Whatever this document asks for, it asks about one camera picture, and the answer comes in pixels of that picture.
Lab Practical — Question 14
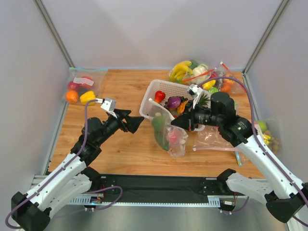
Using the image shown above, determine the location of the polka dot zip bag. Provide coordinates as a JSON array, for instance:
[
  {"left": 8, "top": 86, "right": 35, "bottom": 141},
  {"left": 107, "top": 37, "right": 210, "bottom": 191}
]
[{"left": 148, "top": 98, "right": 188, "bottom": 157}]

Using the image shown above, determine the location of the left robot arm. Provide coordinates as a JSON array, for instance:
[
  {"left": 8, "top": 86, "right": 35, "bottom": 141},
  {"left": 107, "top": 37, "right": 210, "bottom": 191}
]
[{"left": 9, "top": 109, "right": 144, "bottom": 231}]

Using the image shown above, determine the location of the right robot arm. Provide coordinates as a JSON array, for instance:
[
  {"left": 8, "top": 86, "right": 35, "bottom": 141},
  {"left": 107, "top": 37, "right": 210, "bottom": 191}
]
[{"left": 171, "top": 90, "right": 308, "bottom": 223}]

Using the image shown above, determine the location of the fake pineapple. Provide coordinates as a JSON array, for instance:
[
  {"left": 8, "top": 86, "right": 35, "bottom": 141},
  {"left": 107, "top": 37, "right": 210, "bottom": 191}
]
[{"left": 177, "top": 92, "right": 211, "bottom": 116}]

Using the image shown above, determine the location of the fake purple onion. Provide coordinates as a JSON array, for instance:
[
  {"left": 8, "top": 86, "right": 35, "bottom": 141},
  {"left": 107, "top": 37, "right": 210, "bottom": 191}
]
[{"left": 166, "top": 96, "right": 181, "bottom": 109}]

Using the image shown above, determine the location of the fake pink peach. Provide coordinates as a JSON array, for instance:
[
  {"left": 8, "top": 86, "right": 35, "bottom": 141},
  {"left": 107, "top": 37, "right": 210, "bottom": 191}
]
[{"left": 168, "top": 129, "right": 183, "bottom": 145}]

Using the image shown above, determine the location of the fake green cucumber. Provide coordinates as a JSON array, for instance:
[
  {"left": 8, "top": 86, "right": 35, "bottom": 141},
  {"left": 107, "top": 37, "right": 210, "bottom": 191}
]
[{"left": 151, "top": 115, "right": 169, "bottom": 151}]

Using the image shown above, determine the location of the fake red strawberry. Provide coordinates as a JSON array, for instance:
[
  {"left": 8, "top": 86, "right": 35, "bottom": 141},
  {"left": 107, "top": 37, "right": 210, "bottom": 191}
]
[{"left": 154, "top": 90, "right": 166, "bottom": 103}]

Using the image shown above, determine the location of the orange zip bag with bananas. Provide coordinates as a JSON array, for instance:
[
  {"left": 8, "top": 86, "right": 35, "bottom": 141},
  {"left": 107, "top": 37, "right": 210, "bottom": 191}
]
[{"left": 167, "top": 60, "right": 216, "bottom": 85}]

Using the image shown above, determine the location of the fake yellow bell pepper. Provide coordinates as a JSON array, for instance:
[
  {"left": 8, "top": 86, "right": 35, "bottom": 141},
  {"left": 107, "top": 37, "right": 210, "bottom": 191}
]
[{"left": 79, "top": 91, "right": 96, "bottom": 105}]

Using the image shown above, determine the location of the red zip bag with vegetables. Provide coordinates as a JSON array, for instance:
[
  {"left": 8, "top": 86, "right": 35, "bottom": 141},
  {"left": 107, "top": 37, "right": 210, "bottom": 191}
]
[{"left": 202, "top": 62, "right": 246, "bottom": 94}]

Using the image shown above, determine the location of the fake banana bunch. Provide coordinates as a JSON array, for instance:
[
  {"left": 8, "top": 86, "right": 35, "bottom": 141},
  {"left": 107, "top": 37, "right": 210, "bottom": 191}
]
[{"left": 168, "top": 61, "right": 193, "bottom": 82}]

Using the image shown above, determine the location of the blue zip bag with fruit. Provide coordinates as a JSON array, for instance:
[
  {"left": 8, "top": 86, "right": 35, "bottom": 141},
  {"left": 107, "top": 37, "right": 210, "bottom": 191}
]
[{"left": 64, "top": 67, "right": 108, "bottom": 104}]

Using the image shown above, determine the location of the fake orange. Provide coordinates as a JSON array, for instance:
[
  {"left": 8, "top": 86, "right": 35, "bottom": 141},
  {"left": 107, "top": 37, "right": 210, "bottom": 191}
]
[{"left": 65, "top": 90, "right": 79, "bottom": 103}]

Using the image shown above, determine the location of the blue zip bag right side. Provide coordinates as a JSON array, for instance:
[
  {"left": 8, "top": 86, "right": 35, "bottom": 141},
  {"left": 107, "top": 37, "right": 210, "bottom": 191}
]
[{"left": 234, "top": 151, "right": 250, "bottom": 167}]

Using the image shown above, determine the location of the bag of nuts right edge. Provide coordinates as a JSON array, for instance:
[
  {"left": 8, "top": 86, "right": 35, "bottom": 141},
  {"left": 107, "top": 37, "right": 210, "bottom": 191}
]
[{"left": 257, "top": 120, "right": 281, "bottom": 154}]

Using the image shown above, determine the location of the white plastic basket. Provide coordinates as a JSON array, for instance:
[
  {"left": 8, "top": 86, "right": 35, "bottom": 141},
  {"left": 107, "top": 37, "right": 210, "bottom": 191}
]
[{"left": 140, "top": 80, "right": 210, "bottom": 137}]

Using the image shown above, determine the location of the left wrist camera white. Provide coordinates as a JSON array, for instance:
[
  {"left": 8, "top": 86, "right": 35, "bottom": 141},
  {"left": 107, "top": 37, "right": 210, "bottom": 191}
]
[{"left": 101, "top": 98, "right": 116, "bottom": 113}]

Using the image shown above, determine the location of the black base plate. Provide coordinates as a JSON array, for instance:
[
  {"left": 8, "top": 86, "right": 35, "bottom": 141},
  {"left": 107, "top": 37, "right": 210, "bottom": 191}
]
[{"left": 90, "top": 174, "right": 242, "bottom": 204}]

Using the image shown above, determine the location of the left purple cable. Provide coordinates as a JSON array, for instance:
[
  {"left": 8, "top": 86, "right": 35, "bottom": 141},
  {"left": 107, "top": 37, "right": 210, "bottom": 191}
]
[{"left": 5, "top": 98, "right": 124, "bottom": 229}]

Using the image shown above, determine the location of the purple cable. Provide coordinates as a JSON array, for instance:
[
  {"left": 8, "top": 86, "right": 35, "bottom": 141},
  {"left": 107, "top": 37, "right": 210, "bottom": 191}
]
[
  {"left": 5, "top": 98, "right": 124, "bottom": 229},
  {"left": 199, "top": 77, "right": 308, "bottom": 227}
]

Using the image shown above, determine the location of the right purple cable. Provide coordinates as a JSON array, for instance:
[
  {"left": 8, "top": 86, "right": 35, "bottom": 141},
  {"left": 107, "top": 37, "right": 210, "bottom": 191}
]
[{"left": 199, "top": 77, "right": 308, "bottom": 227}]

